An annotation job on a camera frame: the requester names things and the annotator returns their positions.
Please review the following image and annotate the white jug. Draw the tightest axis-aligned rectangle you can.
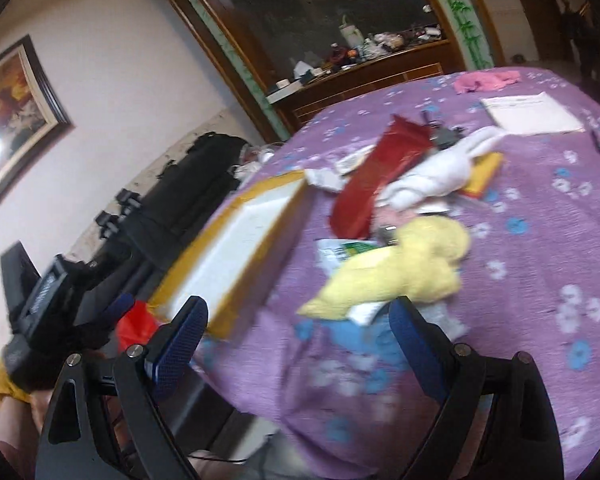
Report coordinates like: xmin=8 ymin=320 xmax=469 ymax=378
xmin=339 ymin=14 xmax=365 ymax=47

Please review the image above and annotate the small grey gadget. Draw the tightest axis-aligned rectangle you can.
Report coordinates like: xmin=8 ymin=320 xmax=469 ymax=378
xmin=420 ymin=110 xmax=466 ymax=151

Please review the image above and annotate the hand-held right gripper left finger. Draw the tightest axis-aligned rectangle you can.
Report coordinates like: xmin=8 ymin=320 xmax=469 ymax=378
xmin=35 ymin=296 xmax=211 ymax=480

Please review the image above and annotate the yellow plush toy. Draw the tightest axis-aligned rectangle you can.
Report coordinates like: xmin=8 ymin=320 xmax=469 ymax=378
xmin=297 ymin=216 xmax=473 ymax=318

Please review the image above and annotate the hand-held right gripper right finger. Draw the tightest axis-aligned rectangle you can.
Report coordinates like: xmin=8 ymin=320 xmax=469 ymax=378
xmin=387 ymin=296 xmax=563 ymax=480

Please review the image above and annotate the white booklet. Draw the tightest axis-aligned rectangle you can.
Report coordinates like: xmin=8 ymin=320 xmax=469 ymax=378
xmin=480 ymin=91 xmax=586 ymax=136

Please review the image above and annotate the white crumpled wrapper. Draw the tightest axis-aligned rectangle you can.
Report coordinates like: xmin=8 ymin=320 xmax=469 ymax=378
xmin=305 ymin=145 xmax=376 ymax=193

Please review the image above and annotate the pink cloth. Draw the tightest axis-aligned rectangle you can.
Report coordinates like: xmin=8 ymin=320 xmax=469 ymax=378
xmin=452 ymin=69 xmax=523 ymax=96

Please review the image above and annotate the purple floral blanket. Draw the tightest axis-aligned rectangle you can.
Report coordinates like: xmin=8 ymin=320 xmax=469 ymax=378
xmin=195 ymin=65 xmax=600 ymax=480

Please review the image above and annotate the framed painting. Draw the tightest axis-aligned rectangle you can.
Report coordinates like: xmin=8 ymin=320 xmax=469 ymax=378
xmin=0 ymin=35 xmax=76 ymax=226

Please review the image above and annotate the black sofa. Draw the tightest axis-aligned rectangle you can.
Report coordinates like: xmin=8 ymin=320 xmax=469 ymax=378
xmin=95 ymin=132 xmax=251 ymax=311

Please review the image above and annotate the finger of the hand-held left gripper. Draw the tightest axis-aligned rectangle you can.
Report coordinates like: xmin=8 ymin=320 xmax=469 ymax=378
xmin=100 ymin=292 xmax=138 ymax=333

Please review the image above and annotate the flat white box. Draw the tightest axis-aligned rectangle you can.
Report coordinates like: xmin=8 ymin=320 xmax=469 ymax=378
xmin=267 ymin=79 xmax=301 ymax=98

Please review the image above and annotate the green and white packet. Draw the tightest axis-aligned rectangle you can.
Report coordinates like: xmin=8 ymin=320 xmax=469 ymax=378
xmin=316 ymin=237 xmax=381 ymax=281

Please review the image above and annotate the person's left hand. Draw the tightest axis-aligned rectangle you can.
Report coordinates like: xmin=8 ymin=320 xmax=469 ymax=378
xmin=4 ymin=317 xmax=117 ymax=393

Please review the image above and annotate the red plastic bag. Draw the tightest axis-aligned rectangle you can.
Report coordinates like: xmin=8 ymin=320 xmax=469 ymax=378
xmin=115 ymin=300 xmax=163 ymax=356

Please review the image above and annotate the red packet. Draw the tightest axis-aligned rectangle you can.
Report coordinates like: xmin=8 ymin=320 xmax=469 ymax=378
xmin=330 ymin=114 xmax=433 ymax=241

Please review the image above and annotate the person's left forearm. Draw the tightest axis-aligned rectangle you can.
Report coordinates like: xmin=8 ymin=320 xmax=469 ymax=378
xmin=0 ymin=355 xmax=48 ymax=456

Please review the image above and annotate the pile of shelf clutter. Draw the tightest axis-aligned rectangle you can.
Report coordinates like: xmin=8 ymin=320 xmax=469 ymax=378
xmin=325 ymin=22 xmax=443 ymax=68

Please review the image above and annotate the white foam box yellow tape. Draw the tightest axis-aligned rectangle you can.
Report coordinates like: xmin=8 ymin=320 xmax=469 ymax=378
xmin=147 ymin=170 xmax=311 ymax=341

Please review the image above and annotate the white plush rabbit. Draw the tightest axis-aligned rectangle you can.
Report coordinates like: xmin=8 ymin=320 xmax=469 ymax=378
xmin=377 ymin=125 xmax=508 ymax=211

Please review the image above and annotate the wooden cabinet with mirror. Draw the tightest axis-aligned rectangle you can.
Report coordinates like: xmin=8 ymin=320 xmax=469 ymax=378
xmin=147 ymin=0 xmax=506 ymax=136

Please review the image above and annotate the flat yellow box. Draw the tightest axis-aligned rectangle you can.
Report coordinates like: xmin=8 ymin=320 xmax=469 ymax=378
xmin=460 ymin=152 xmax=506 ymax=200

